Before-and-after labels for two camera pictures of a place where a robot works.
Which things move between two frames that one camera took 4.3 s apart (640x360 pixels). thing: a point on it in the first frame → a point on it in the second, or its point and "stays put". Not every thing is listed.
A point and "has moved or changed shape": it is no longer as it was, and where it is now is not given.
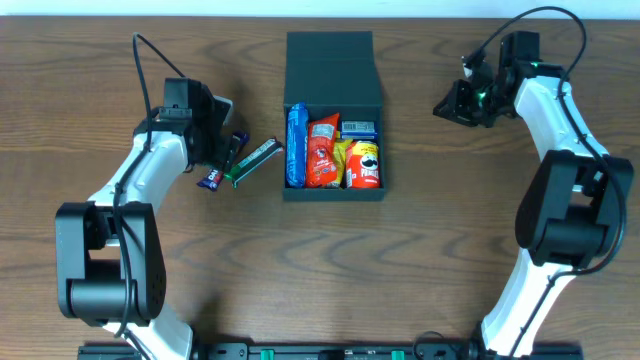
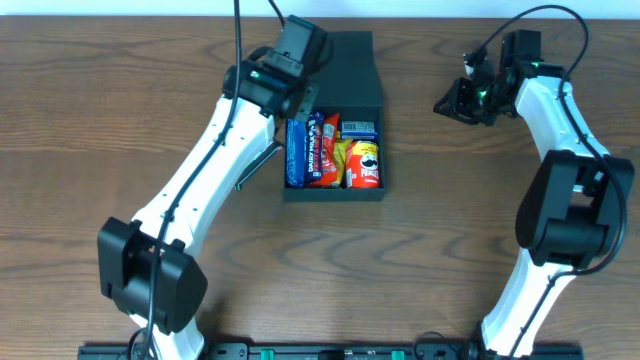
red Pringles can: [362, 164] stays put
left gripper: [211, 148] → [304, 101]
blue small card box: [359, 129] stays put
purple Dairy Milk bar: [212, 179] has moved or changed shape
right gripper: [463, 100] stays put
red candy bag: [321, 168] stays put
